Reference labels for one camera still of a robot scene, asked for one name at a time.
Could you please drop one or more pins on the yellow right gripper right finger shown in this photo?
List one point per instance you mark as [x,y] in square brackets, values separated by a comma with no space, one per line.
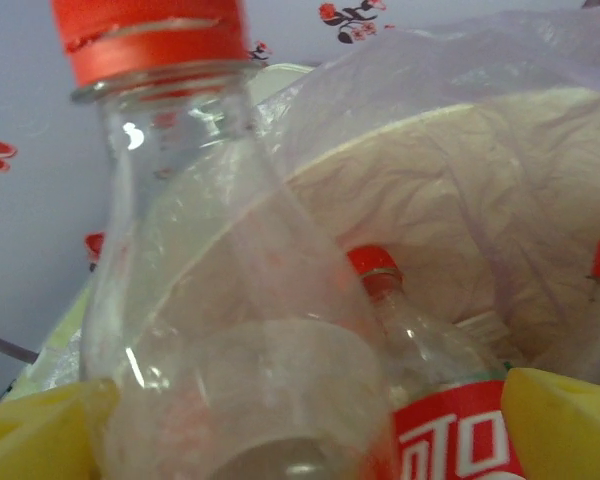
[570,430]

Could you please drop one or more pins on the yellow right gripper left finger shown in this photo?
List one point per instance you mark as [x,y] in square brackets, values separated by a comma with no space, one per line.
[30,440]

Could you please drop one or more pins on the white plastic bin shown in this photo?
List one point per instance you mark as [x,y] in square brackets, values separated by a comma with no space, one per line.
[360,145]

